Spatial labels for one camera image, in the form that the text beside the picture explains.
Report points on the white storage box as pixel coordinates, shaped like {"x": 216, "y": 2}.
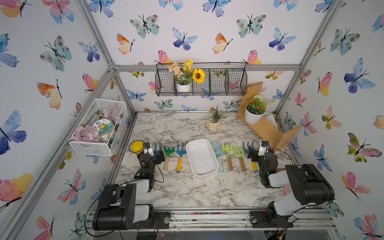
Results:
{"x": 202, "y": 158}

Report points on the light blue fork pale handle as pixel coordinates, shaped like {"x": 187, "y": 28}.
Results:
{"x": 217, "y": 147}

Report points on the teal shovel yellow handle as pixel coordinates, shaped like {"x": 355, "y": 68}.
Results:
{"x": 158, "y": 149}

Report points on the white mesh wall basket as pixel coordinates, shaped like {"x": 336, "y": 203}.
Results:
{"x": 116, "y": 112}

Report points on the round tin in basket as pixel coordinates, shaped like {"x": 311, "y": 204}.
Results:
{"x": 104, "y": 127}

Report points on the green fork wooden handle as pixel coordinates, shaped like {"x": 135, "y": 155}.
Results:
{"x": 240, "y": 153}

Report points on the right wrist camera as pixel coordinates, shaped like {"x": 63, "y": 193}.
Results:
{"x": 264, "y": 147}

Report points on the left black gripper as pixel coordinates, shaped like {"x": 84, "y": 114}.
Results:
{"x": 157, "y": 160}

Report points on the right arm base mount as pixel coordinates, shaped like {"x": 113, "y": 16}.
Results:
{"x": 266, "y": 219}

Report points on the black wire wall basket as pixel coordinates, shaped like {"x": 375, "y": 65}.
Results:
{"x": 219, "y": 80}

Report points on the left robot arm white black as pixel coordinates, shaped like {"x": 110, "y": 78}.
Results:
{"x": 117, "y": 209}

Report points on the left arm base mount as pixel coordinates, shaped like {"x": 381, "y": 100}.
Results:
{"x": 159, "y": 220}

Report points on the small woven pot plant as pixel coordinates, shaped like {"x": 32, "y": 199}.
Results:
{"x": 214, "y": 120}

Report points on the pink purple flowers bunch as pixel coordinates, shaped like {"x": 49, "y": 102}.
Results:
{"x": 89, "y": 134}

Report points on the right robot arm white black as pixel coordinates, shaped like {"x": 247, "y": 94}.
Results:
{"x": 308, "y": 185}

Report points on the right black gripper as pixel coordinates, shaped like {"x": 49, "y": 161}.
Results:
{"x": 255, "y": 155}

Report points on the yellow bottle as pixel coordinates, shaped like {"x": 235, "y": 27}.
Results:
{"x": 137, "y": 147}

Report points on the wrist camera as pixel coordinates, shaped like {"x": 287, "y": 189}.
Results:
{"x": 148, "y": 148}
{"x": 264, "y": 147}

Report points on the green rake wooden handle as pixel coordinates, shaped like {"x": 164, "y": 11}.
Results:
{"x": 168, "y": 152}

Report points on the pink hand brush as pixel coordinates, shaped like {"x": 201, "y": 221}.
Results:
{"x": 287, "y": 190}

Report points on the wooden stand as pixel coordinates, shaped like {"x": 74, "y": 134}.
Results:
{"x": 264, "y": 128}

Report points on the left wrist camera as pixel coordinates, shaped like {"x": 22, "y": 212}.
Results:
{"x": 148, "y": 148}

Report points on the green shovel wooden handle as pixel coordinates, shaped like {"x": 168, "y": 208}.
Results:
{"x": 227, "y": 149}

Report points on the white pot with flowers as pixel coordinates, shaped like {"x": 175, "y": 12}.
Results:
{"x": 185, "y": 75}

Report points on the blue rake yellow handle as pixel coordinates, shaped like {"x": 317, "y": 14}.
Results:
{"x": 249, "y": 151}

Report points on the white pot red green plant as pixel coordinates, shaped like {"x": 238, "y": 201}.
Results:
{"x": 255, "y": 109}

